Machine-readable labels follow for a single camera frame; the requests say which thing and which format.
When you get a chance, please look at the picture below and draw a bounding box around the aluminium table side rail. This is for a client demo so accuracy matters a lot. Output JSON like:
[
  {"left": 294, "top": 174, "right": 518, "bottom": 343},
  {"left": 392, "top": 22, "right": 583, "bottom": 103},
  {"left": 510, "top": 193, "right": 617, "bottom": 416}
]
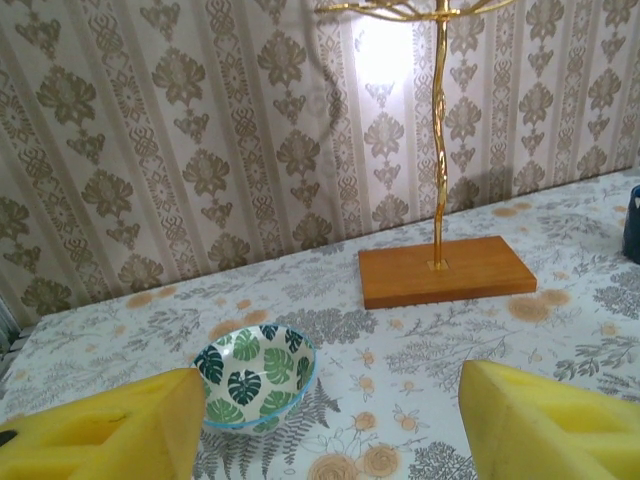
[{"left": 0, "top": 294, "right": 25, "bottom": 364}]

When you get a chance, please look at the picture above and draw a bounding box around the dark blue mug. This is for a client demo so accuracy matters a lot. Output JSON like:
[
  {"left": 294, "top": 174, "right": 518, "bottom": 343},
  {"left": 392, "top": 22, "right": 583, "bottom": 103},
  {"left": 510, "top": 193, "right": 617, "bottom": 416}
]
[{"left": 621, "top": 183, "right": 640, "bottom": 262}]

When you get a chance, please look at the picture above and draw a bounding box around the gold stand on wooden base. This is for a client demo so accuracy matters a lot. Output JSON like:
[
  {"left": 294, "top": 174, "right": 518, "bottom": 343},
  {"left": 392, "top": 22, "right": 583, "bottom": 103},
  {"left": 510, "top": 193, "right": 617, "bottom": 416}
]
[{"left": 313, "top": 0, "right": 539, "bottom": 311}]

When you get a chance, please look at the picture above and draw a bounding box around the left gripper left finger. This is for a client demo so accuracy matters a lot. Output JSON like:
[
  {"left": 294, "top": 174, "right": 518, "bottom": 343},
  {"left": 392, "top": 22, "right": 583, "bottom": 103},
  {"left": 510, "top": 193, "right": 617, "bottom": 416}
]
[{"left": 0, "top": 368, "right": 207, "bottom": 480}]

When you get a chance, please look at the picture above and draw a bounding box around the leaf pattern bowl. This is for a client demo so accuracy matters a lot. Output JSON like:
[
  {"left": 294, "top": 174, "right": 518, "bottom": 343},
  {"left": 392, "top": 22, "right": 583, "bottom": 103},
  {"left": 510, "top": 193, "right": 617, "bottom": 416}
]
[{"left": 192, "top": 323, "right": 320, "bottom": 435}]

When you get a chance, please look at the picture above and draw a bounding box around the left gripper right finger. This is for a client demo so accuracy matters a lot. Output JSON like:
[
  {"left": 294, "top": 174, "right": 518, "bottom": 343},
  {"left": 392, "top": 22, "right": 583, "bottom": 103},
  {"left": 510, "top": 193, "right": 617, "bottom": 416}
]
[{"left": 458, "top": 359, "right": 640, "bottom": 480}]

